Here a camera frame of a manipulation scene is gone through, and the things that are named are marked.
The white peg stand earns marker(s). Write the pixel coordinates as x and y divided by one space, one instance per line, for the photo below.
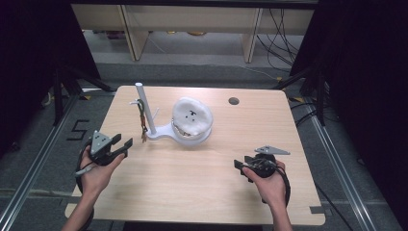
160 132

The black curtain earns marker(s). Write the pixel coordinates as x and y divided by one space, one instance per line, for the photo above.
369 80
29 64

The pale wooden shelf unit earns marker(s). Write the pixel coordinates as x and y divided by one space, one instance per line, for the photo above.
192 19

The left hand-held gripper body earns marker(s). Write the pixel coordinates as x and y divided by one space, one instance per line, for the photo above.
99 146

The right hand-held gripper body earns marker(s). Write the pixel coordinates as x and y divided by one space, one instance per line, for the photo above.
263 165

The black metal stand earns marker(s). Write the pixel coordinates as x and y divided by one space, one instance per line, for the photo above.
58 96
320 96

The person's right hand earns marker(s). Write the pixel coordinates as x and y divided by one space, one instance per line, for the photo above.
271 187

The metal floor rail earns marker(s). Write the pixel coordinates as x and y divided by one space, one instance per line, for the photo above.
35 166
340 166

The person's left hand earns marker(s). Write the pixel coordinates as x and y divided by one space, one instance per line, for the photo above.
96 176

